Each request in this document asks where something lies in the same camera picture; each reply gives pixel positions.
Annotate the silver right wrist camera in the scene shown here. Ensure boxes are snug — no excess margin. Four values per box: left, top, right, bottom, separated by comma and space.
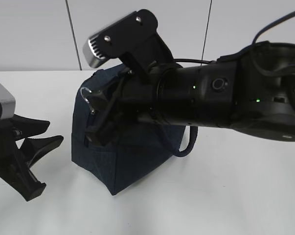
83, 9, 174, 82

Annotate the dark blue lunch bag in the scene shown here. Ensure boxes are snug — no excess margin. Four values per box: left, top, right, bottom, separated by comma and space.
71, 65, 199, 196

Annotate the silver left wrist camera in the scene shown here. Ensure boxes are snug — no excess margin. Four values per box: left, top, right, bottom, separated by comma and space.
0, 83, 16, 120

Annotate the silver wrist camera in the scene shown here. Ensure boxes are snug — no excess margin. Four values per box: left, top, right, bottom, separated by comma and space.
0, 83, 16, 120
83, 9, 174, 82

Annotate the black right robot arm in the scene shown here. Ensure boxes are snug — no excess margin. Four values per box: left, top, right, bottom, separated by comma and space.
85, 41, 295, 146

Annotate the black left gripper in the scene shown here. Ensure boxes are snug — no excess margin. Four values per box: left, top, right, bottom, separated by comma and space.
0, 115, 64, 179

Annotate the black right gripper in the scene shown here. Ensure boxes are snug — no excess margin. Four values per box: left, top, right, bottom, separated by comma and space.
84, 63, 184, 147

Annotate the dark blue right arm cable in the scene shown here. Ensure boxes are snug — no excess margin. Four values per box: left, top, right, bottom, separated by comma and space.
174, 8, 295, 81

